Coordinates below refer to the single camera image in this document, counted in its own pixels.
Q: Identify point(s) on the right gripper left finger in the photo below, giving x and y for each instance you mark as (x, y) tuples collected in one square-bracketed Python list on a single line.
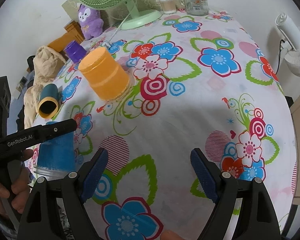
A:
[(41, 220)]

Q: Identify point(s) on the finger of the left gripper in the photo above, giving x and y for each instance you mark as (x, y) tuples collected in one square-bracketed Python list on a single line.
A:
[(26, 138)]

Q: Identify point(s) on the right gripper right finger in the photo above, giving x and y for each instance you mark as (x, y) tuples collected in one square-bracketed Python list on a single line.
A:
[(257, 218)]

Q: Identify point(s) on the blue plastic cup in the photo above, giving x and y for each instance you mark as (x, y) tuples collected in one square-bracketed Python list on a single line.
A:
[(56, 156)]

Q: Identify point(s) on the teal cup with yellow rim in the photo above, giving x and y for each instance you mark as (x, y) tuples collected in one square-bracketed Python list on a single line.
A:
[(49, 101)]

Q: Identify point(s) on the purple plastic cup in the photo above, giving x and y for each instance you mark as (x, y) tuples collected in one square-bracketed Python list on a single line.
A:
[(75, 51)]

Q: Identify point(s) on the orange plastic cup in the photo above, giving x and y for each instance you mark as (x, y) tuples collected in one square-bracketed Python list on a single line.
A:
[(105, 76)]

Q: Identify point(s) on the person's left hand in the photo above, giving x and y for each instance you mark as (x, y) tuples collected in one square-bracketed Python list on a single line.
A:
[(21, 190)]

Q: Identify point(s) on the beige puffer jacket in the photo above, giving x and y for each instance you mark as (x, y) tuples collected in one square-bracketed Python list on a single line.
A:
[(47, 64)]

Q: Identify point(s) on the wooden chair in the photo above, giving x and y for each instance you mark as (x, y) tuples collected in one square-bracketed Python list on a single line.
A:
[(73, 33)]

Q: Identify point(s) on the floral tablecloth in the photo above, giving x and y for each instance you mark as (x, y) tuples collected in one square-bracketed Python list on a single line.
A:
[(199, 82)]

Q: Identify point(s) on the purple plush bunny toy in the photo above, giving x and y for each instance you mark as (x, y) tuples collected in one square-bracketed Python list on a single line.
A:
[(90, 21)]

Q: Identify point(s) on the white small fan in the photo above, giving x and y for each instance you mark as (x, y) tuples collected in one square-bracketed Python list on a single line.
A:
[(291, 46)]

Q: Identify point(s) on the green patterned board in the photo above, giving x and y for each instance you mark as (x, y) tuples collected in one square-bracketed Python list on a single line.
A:
[(115, 14)]

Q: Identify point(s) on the cotton swab container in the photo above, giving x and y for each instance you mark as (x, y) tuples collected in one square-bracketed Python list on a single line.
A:
[(168, 6)]

